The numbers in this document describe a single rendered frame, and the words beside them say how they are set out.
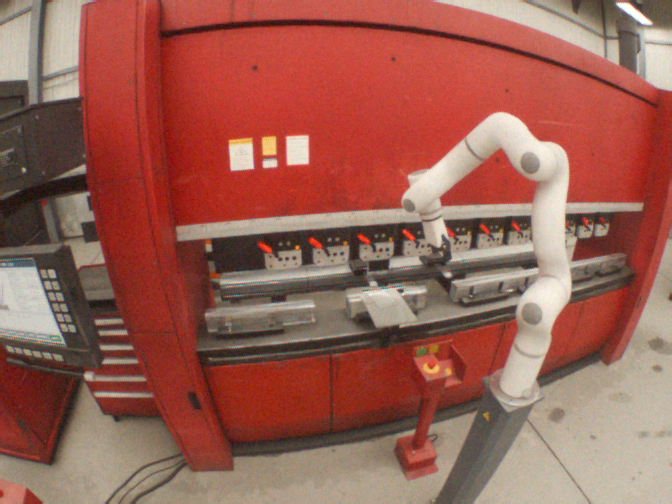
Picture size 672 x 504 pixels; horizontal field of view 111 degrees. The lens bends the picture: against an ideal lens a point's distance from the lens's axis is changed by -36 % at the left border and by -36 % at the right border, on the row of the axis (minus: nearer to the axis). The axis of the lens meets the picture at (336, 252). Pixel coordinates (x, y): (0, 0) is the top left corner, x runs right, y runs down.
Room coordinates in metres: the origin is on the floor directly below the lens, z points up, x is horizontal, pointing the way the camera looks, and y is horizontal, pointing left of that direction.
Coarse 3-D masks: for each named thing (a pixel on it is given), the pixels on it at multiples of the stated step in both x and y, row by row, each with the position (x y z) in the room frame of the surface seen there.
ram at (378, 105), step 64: (192, 64) 1.26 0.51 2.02; (256, 64) 1.31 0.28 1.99; (320, 64) 1.36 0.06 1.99; (384, 64) 1.41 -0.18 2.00; (448, 64) 1.47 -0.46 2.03; (512, 64) 1.54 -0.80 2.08; (192, 128) 1.25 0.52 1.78; (256, 128) 1.31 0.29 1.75; (320, 128) 1.36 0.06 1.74; (384, 128) 1.41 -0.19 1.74; (448, 128) 1.47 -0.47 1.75; (576, 128) 1.65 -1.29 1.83; (640, 128) 1.81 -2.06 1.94; (192, 192) 1.25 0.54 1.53; (256, 192) 1.30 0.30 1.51; (320, 192) 1.35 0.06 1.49; (384, 192) 1.41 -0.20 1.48; (448, 192) 1.47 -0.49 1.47; (512, 192) 1.55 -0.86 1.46; (576, 192) 1.66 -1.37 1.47; (640, 192) 1.85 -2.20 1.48
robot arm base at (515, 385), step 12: (516, 360) 0.74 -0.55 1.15; (528, 360) 0.71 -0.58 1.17; (540, 360) 0.70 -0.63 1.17; (504, 372) 0.77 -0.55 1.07; (516, 372) 0.72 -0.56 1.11; (528, 372) 0.70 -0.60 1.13; (492, 384) 0.78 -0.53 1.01; (504, 384) 0.75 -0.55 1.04; (516, 384) 0.71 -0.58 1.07; (528, 384) 0.70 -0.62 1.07; (504, 396) 0.72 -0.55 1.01; (516, 396) 0.71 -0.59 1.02; (528, 396) 0.69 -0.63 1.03
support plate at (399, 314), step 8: (360, 296) 1.40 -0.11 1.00; (368, 296) 1.39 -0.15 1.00; (392, 296) 1.38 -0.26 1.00; (400, 296) 1.38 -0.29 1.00; (368, 304) 1.32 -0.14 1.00; (376, 304) 1.32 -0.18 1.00; (400, 304) 1.32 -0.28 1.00; (368, 312) 1.27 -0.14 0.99; (376, 312) 1.26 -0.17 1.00; (384, 312) 1.26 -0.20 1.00; (392, 312) 1.26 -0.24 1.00; (400, 312) 1.25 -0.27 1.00; (408, 312) 1.25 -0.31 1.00; (376, 320) 1.20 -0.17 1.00; (384, 320) 1.20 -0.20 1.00; (392, 320) 1.20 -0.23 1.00; (400, 320) 1.20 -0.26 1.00; (408, 320) 1.19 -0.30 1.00; (416, 320) 1.19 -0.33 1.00
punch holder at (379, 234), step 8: (376, 224) 1.40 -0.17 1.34; (384, 224) 1.41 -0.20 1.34; (392, 224) 1.42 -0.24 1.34; (360, 232) 1.39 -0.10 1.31; (368, 232) 1.40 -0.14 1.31; (376, 232) 1.40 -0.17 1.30; (384, 232) 1.41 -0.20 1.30; (392, 232) 1.42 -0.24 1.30; (360, 240) 1.39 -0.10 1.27; (376, 240) 1.40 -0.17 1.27; (384, 240) 1.41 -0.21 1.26; (392, 240) 1.42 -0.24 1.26; (360, 248) 1.39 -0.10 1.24; (368, 248) 1.39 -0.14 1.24; (376, 248) 1.40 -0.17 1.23; (384, 248) 1.41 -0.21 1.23; (392, 248) 1.42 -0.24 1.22; (360, 256) 1.39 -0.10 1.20; (368, 256) 1.39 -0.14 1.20; (376, 256) 1.40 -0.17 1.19; (384, 256) 1.41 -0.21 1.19
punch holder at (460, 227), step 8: (448, 224) 1.48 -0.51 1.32; (456, 224) 1.49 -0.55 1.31; (464, 224) 1.49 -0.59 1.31; (472, 224) 1.51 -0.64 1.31; (456, 232) 1.49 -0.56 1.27; (464, 232) 1.50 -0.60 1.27; (464, 240) 1.49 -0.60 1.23; (440, 248) 1.50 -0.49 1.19; (456, 248) 1.49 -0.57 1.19; (464, 248) 1.50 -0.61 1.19
